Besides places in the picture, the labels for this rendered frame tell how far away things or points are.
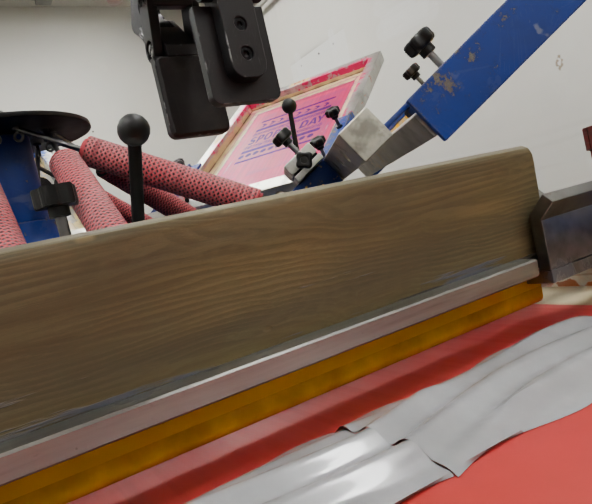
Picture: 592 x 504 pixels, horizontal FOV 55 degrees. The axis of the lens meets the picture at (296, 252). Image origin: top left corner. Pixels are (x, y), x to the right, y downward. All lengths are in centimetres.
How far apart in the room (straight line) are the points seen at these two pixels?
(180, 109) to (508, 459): 21
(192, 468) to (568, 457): 14
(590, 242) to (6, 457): 33
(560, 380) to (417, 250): 10
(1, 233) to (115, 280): 53
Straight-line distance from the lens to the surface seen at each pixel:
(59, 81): 469
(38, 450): 22
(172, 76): 29
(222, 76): 24
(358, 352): 29
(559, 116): 253
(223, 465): 25
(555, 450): 21
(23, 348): 22
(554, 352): 29
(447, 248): 32
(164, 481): 26
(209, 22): 25
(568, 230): 38
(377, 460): 20
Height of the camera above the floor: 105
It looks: 3 degrees down
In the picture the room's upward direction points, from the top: 13 degrees counter-clockwise
